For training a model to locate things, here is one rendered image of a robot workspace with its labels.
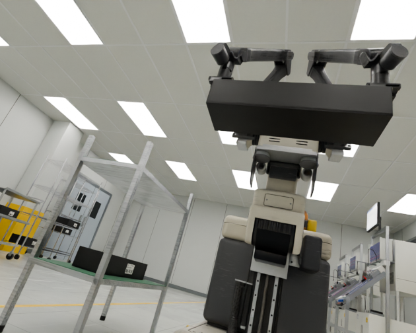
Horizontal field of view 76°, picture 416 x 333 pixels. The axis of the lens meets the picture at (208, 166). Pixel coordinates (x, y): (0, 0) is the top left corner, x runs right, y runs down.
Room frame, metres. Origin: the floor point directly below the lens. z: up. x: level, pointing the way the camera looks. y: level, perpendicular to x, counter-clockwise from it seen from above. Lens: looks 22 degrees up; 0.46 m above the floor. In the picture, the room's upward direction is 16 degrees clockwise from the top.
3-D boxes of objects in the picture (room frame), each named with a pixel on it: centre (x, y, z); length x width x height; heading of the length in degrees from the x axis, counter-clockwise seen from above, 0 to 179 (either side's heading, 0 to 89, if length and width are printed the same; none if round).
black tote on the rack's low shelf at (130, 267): (1.91, 0.41, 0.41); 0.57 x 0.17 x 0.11; 160
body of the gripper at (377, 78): (0.70, -0.50, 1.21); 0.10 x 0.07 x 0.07; 72
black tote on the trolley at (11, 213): (4.26, 2.81, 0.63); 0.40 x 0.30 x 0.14; 175
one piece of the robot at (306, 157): (1.06, -0.32, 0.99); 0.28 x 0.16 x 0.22; 72
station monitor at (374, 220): (4.24, -2.99, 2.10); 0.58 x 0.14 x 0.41; 160
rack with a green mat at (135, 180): (1.91, 0.41, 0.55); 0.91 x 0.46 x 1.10; 160
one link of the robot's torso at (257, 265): (1.16, -0.42, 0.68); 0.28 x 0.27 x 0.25; 72
